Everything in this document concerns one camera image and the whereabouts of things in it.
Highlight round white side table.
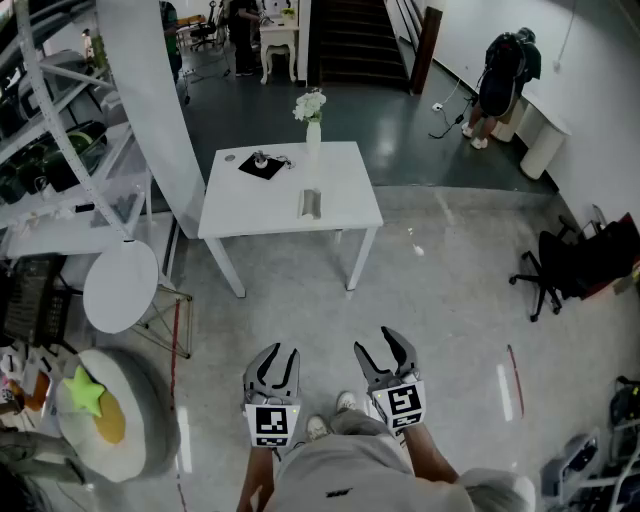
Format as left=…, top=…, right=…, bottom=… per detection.
left=82, top=240, right=194, bottom=360

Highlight person's grey trousers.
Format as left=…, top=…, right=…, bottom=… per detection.
left=328, top=406, right=397, bottom=442

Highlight person's left white shoe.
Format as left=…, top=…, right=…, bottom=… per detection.
left=305, top=414, right=332, bottom=443

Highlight egg-shaped cushion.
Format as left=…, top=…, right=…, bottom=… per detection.
left=54, top=346, right=182, bottom=484

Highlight person's right forearm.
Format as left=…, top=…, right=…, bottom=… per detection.
left=401, top=424, right=460, bottom=485

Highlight black plastic crate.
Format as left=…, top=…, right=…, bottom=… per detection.
left=0, top=253, right=74, bottom=349

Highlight white curved column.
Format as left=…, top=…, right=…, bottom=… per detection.
left=94, top=0, right=208, bottom=241

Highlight white metal shelf rack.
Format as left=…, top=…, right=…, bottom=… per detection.
left=0, top=0, right=154, bottom=261

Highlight white cylindrical pedestal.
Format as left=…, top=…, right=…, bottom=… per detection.
left=519, top=101, right=572, bottom=181

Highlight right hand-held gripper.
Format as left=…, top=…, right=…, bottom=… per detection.
left=354, top=326, right=428, bottom=437

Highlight white rectangular table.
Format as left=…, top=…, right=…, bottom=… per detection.
left=197, top=141, right=385, bottom=300

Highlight dark staircase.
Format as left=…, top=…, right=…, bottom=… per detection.
left=306, top=0, right=412, bottom=92

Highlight person's grey shirt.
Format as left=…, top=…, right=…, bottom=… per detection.
left=249, top=433, right=537, bottom=512

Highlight black floor cable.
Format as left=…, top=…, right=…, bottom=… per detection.
left=427, top=96, right=474, bottom=141

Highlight red floor strip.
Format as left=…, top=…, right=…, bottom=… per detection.
left=505, top=343, right=526, bottom=419

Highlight black square mat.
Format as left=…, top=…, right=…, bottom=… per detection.
left=237, top=151, right=284, bottom=182

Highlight white flower bouquet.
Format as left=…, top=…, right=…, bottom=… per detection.
left=292, top=88, right=328, bottom=125

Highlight black office chair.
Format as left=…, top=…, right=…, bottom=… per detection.
left=508, top=214, right=592, bottom=323

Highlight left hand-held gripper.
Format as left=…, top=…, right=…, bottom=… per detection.
left=243, top=342, right=302, bottom=449

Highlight person's left forearm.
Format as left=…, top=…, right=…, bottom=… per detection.
left=236, top=444, right=277, bottom=512

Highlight brown wooden newel post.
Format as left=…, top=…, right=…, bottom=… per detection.
left=409, top=6, right=443, bottom=97

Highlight green star plush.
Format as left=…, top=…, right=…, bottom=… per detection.
left=62, top=364, right=108, bottom=417

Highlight grey rectangular case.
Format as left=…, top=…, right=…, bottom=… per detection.
left=297, top=186, right=324, bottom=222

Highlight white ornate console table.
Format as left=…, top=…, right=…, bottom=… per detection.
left=258, top=21, right=301, bottom=86

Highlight white ribbed vase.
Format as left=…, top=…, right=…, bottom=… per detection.
left=305, top=118, right=323, bottom=162

